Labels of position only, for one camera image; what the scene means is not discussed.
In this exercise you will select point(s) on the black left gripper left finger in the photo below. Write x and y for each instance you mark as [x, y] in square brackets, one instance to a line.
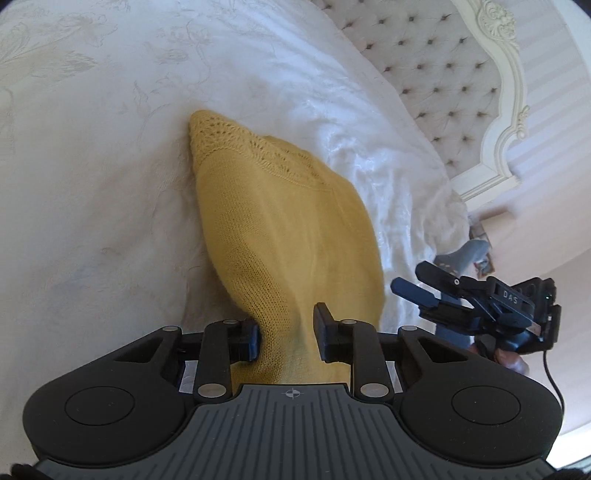
[224, 344]

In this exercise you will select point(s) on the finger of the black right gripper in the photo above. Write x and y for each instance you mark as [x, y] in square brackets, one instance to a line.
[414, 294]

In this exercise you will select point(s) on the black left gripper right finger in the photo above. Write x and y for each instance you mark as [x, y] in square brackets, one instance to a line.
[357, 344]

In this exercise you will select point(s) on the yellow knit sweater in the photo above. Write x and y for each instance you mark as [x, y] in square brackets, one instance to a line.
[284, 232]

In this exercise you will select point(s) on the right hand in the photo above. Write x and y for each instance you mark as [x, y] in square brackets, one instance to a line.
[513, 361]

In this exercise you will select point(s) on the grey sock foot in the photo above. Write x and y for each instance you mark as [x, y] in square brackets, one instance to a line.
[457, 262]

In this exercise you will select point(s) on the white floral bedspread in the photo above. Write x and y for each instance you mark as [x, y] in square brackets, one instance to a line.
[100, 236]

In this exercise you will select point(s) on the cream tufted headboard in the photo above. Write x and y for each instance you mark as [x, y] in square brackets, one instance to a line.
[456, 66]

